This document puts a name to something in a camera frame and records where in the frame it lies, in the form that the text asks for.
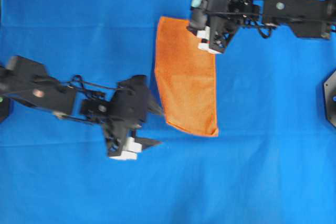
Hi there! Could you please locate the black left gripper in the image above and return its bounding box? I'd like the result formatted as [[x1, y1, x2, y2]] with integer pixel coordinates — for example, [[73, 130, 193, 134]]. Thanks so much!
[[80, 75, 164, 161]]

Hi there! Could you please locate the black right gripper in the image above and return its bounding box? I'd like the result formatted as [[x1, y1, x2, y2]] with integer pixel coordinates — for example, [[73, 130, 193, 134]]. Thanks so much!
[[191, 0, 260, 54]]

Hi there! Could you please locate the orange towel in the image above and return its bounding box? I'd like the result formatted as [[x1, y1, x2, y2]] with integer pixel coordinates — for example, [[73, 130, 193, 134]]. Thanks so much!
[[154, 16, 219, 137]]

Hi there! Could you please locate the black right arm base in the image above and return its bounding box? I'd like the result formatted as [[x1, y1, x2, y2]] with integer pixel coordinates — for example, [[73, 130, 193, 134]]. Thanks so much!
[[323, 71, 336, 127]]

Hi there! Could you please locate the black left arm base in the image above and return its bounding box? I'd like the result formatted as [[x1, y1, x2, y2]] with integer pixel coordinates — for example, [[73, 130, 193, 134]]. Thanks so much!
[[1, 65, 11, 123]]

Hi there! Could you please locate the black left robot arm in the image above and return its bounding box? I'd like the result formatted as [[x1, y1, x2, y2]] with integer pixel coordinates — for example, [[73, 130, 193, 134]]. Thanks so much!
[[1, 56, 164, 161]]

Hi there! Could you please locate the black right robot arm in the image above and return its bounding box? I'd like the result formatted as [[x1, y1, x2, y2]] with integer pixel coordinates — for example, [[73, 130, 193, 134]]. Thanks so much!
[[187, 0, 335, 54]]

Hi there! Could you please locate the blue table cloth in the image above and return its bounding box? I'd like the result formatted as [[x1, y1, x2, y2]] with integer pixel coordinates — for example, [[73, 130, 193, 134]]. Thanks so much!
[[1, 0, 335, 223]]

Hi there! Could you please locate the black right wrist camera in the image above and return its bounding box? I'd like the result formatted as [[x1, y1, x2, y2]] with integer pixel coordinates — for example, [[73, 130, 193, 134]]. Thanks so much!
[[187, 8, 207, 33]]

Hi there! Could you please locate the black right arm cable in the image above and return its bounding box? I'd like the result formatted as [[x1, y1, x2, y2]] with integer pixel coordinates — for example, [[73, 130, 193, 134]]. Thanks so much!
[[246, 19, 279, 39]]

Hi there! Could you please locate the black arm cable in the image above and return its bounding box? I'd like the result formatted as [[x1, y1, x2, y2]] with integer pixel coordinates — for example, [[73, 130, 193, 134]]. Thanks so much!
[[60, 74, 124, 97], [246, 19, 279, 39]]

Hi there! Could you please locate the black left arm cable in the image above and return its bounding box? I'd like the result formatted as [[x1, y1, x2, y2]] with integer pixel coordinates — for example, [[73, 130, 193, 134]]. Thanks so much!
[[60, 74, 124, 97]]

